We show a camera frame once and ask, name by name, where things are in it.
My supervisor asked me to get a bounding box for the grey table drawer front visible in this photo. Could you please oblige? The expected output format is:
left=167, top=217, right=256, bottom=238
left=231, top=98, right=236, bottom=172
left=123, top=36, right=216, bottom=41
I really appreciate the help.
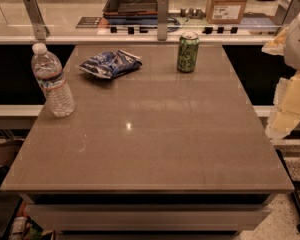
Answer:
left=26, top=205, right=271, bottom=232

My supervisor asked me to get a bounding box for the cardboard box with label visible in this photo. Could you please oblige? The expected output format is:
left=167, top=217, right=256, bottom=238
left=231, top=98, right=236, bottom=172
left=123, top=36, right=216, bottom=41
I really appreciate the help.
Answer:
left=205, top=0, right=248, bottom=24

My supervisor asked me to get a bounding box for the green soda can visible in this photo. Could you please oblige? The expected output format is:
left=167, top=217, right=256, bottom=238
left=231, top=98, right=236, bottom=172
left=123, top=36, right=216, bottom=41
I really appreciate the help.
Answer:
left=177, top=31, right=199, bottom=73

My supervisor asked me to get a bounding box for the middle metal glass bracket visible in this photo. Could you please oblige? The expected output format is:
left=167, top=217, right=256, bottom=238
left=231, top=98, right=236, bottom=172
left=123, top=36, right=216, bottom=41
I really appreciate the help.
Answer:
left=157, top=0, right=169, bottom=41

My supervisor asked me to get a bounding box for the orange-rimmed dark tray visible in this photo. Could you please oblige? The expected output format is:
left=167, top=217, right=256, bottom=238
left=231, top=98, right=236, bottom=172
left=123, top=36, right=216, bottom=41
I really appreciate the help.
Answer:
left=103, top=0, right=158, bottom=17

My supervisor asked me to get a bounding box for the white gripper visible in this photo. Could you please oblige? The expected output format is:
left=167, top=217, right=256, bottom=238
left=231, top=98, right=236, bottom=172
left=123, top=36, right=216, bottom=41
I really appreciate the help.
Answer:
left=261, top=13, right=300, bottom=140

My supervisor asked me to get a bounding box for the clear plastic water bottle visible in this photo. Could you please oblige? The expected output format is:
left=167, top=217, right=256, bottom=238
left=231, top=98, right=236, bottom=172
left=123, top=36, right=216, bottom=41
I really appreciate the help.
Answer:
left=31, top=43, right=75, bottom=117

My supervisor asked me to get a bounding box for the blue chip bag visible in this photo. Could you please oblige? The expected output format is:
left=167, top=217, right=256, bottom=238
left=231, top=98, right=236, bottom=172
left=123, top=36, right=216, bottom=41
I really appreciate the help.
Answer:
left=79, top=50, right=142, bottom=80

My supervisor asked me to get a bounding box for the metal glass bracket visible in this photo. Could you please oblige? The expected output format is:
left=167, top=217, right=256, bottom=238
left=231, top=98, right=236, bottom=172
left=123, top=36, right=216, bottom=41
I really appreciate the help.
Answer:
left=157, top=0, right=169, bottom=41
left=22, top=0, right=50, bottom=40
left=273, top=0, right=300, bottom=29

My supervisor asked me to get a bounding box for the left metal glass bracket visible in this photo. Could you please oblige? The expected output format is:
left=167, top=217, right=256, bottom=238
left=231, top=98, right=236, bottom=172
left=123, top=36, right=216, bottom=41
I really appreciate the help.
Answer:
left=22, top=0, right=50, bottom=40

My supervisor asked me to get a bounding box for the right metal glass bracket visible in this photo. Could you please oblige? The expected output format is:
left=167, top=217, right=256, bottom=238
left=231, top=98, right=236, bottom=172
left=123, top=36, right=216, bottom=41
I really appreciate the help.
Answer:
left=273, top=0, right=300, bottom=29

